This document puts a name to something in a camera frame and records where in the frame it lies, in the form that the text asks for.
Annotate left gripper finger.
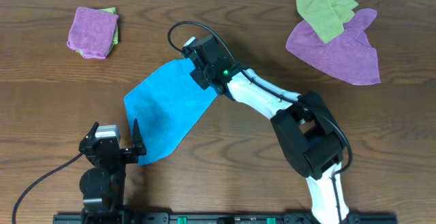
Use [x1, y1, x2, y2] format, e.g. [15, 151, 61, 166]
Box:
[87, 122, 99, 139]
[131, 118, 146, 156]

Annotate green unfolded cloth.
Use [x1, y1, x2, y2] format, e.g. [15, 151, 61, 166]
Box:
[296, 0, 358, 44]

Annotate purple unfolded cloth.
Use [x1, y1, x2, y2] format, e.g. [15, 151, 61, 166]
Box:
[285, 8, 381, 86]

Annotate purple folded cloth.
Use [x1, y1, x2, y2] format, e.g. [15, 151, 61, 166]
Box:
[66, 6, 119, 60]

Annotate blue microfiber cloth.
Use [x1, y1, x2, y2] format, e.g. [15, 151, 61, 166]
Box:
[124, 59, 217, 165]

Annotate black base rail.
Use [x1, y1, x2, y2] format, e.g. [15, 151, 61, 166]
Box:
[52, 211, 399, 224]

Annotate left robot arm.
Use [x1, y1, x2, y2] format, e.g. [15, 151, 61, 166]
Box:
[79, 120, 146, 217]

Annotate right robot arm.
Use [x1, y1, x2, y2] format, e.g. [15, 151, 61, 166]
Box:
[181, 35, 349, 223]

